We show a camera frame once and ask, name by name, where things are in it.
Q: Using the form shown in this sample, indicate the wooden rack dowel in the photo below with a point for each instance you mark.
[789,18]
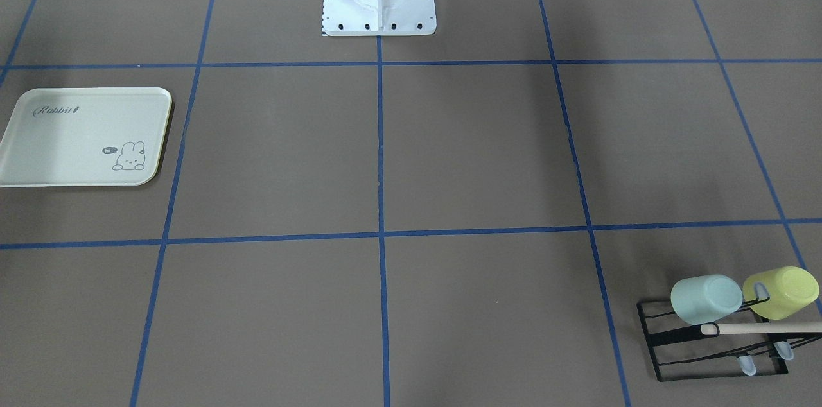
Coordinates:
[714,329]

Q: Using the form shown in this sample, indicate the light green plastic cup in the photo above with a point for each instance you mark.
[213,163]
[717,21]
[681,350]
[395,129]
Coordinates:
[705,299]

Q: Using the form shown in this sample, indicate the cream rabbit print tray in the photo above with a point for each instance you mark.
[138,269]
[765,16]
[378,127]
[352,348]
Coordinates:
[100,136]

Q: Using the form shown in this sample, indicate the yellow plastic cup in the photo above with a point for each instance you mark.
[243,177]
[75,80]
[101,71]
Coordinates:
[780,293]

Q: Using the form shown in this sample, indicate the black wire cup rack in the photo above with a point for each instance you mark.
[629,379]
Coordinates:
[679,351]

